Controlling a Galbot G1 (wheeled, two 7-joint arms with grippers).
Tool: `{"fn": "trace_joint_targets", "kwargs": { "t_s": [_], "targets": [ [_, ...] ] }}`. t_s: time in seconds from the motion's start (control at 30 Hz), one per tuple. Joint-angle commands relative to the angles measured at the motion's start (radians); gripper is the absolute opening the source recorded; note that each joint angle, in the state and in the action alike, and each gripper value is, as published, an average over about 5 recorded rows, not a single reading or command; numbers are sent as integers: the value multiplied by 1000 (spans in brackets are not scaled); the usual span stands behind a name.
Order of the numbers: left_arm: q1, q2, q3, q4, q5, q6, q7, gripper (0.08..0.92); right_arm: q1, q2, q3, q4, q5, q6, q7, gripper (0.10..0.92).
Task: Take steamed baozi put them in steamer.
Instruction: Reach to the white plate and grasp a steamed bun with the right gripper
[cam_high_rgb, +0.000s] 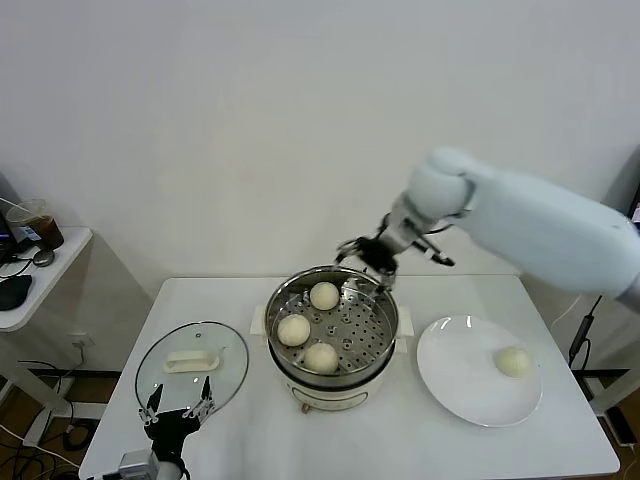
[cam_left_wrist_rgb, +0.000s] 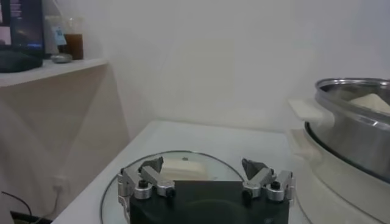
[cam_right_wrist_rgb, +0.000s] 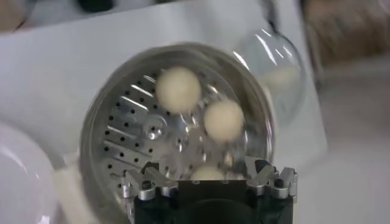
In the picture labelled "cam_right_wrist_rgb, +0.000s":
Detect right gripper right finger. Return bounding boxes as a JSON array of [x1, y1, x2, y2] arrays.
[[244, 155, 299, 204]]

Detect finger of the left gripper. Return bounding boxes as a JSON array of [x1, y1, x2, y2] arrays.
[[263, 0, 279, 31]]

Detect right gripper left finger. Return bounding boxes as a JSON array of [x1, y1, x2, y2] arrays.
[[121, 160, 180, 211]]

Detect white steamed baozi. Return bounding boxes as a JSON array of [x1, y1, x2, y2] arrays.
[[155, 66, 202, 113], [190, 165, 226, 181], [203, 99, 246, 143]]

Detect glass lid with white handle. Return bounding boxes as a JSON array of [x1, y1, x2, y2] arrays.
[[233, 29, 307, 128]]

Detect perforated stainless steel steamer basket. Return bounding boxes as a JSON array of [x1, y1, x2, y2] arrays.
[[78, 42, 277, 224]]

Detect steel steamer pot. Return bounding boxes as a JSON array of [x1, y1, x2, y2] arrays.
[[52, 82, 280, 224]]

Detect round white plate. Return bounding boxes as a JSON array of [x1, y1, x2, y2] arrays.
[[0, 121, 59, 224]]

